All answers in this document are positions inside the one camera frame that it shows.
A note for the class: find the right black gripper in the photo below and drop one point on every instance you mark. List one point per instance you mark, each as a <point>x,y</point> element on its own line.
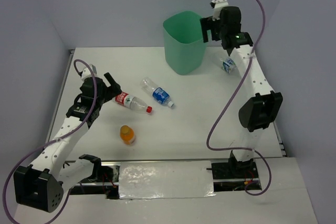
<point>207,23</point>

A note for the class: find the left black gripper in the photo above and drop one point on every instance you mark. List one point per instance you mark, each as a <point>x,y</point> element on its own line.
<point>113,90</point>

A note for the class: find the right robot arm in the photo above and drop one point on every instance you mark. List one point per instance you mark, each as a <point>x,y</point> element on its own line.
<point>263,103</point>

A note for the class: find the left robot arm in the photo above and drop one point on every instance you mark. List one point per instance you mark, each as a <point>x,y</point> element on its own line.
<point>42,184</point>

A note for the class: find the green plastic bin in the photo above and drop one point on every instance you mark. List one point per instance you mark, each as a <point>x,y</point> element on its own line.
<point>183,42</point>

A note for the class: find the clear bottle red label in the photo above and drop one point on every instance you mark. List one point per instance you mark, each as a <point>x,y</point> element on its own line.
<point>133,103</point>

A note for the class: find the clear bottle green-blue label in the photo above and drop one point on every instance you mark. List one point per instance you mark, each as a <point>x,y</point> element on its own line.
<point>225,62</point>

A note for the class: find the clear bottle blue label white cap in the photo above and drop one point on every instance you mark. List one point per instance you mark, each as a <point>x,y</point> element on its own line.
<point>157,93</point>

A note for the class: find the orange juice bottle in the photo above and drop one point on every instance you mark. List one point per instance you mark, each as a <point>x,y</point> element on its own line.
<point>127,135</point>

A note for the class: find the silver tape panel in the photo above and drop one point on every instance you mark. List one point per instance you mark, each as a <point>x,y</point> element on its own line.
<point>166,180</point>

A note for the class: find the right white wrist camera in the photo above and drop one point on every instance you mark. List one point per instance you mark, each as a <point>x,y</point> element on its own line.
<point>217,6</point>

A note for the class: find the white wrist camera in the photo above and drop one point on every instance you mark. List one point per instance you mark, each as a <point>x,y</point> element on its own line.
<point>86,73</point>
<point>217,6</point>

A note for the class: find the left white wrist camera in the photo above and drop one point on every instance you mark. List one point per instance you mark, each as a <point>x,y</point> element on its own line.
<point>86,73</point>

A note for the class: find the metal base rail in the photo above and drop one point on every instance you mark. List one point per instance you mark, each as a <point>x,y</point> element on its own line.
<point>223,180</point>

